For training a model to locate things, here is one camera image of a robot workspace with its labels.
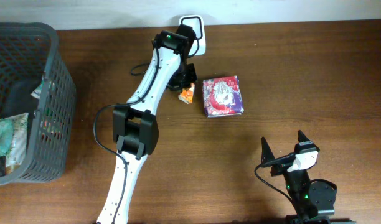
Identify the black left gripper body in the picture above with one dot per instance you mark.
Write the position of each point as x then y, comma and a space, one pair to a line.
182, 75

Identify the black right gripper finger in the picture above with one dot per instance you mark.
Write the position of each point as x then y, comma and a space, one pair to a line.
266, 153
302, 137

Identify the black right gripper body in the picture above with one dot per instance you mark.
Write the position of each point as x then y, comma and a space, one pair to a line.
282, 169

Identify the orange tissue pack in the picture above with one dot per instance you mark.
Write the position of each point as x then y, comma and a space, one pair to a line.
187, 94

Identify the red purple floral pack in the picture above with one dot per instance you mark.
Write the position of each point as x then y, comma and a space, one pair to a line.
222, 97

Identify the teal wet wipes pack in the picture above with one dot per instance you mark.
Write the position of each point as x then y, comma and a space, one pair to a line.
6, 135

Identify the green tissue pack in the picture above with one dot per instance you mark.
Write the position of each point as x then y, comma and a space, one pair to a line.
38, 91

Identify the white tube gold cap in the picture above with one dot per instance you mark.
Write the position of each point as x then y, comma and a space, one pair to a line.
18, 148

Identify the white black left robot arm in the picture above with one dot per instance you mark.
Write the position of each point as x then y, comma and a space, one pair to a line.
135, 127

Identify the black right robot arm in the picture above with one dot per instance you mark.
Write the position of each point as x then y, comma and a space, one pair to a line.
312, 199

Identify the white barcode scanner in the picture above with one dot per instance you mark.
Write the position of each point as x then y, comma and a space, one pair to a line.
197, 24

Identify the grey plastic mesh basket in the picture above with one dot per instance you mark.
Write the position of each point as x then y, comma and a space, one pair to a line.
29, 53

